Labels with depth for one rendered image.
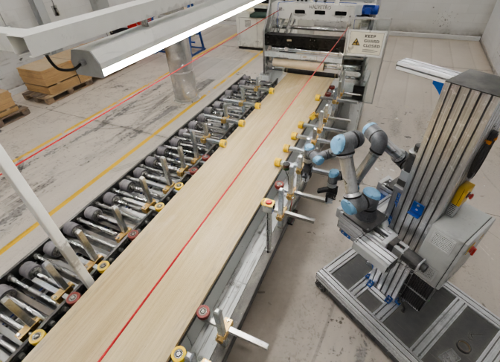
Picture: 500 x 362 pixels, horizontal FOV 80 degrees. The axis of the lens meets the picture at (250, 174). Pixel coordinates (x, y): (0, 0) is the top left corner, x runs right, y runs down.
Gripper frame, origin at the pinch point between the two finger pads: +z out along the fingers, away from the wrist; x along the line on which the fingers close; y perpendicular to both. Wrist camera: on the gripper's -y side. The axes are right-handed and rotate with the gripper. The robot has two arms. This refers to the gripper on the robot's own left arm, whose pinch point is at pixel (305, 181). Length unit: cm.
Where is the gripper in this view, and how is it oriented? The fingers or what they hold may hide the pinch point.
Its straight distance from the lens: 254.3
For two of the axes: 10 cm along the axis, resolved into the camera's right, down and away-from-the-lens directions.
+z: 0.4, 7.7, 6.3
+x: -9.1, -2.3, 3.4
